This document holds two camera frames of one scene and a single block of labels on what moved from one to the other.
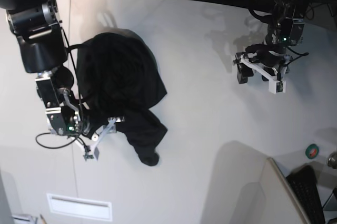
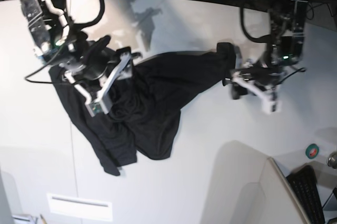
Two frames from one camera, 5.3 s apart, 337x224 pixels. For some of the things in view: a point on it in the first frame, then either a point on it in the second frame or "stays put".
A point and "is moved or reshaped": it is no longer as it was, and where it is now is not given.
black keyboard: (304, 183) stays put
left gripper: (89, 125) -> (91, 59)
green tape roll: (311, 151) stays put
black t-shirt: (118, 78) is moved or reshaped
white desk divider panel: (278, 203) stays put
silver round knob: (332, 161) stays put
